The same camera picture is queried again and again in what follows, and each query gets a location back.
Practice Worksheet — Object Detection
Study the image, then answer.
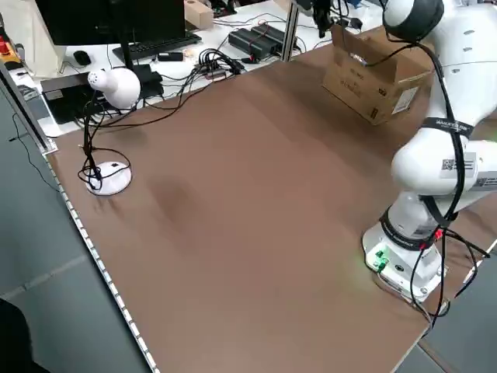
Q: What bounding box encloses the red emergency stop box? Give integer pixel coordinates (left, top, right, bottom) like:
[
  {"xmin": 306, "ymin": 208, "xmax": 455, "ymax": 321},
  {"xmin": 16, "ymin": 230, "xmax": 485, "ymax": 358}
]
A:
[{"xmin": 0, "ymin": 33, "xmax": 20, "ymax": 64}]

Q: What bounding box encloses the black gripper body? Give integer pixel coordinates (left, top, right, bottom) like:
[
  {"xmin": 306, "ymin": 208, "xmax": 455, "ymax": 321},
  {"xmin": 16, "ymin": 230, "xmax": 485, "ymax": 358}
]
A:
[{"xmin": 312, "ymin": 0, "xmax": 334, "ymax": 20}]

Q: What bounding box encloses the black usb hub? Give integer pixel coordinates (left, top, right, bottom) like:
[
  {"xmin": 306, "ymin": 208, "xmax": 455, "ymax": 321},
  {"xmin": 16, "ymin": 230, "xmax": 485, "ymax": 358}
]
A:
[{"xmin": 193, "ymin": 48, "xmax": 247, "ymax": 82}]

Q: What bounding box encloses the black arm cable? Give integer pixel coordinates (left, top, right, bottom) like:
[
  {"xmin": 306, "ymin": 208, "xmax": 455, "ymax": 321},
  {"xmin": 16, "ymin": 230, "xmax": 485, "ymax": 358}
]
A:
[{"xmin": 363, "ymin": 33, "xmax": 492, "ymax": 318}]

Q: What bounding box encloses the brown cardboard box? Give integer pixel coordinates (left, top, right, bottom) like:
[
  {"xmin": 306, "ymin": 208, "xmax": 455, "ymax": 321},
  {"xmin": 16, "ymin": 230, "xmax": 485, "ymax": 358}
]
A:
[{"xmin": 321, "ymin": 23, "xmax": 434, "ymax": 127}]

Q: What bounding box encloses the black keyboard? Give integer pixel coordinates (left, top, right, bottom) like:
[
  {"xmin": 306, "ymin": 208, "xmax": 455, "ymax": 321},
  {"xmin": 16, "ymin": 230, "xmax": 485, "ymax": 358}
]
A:
[{"xmin": 112, "ymin": 31, "xmax": 203, "ymax": 61}]

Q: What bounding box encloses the black computer monitor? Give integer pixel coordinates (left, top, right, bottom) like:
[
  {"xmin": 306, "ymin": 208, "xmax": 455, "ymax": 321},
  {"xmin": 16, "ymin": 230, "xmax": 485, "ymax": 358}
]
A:
[{"xmin": 33, "ymin": 0, "xmax": 188, "ymax": 75}]

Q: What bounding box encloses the aluminium frame rail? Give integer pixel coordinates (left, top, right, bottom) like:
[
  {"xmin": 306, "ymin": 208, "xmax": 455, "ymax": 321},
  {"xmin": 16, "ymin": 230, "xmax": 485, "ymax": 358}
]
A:
[{"xmin": 0, "ymin": 58, "xmax": 60, "ymax": 157}]

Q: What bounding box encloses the white desk lamp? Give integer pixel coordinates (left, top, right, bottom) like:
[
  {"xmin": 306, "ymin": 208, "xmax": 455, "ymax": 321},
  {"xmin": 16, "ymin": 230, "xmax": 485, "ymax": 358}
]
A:
[{"xmin": 78, "ymin": 66, "xmax": 142, "ymax": 197}]

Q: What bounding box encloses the aluminium frame post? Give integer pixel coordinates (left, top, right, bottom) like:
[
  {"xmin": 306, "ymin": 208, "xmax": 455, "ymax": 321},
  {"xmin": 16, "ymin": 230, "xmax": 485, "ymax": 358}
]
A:
[{"xmin": 282, "ymin": 0, "xmax": 301, "ymax": 64}]

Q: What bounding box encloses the black desktop device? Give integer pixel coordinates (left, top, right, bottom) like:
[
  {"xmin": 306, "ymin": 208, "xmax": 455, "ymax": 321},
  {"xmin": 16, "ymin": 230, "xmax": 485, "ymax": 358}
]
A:
[{"xmin": 40, "ymin": 64, "xmax": 165, "ymax": 127}]

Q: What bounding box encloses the ribbed black power brick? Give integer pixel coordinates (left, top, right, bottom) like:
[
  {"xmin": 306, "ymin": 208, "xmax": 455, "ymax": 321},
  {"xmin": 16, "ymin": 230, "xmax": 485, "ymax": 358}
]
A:
[
  {"xmin": 228, "ymin": 27, "xmax": 279, "ymax": 60},
  {"xmin": 250, "ymin": 22, "xmax": 302, "ymax": 52}
]

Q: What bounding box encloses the small cardboard carton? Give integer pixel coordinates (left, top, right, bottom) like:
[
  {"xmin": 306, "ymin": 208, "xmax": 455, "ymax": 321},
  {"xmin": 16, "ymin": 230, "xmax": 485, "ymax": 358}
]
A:
[{"xmin": 183, "ymin": 0, "xmax": 216, "ymax": 29}]

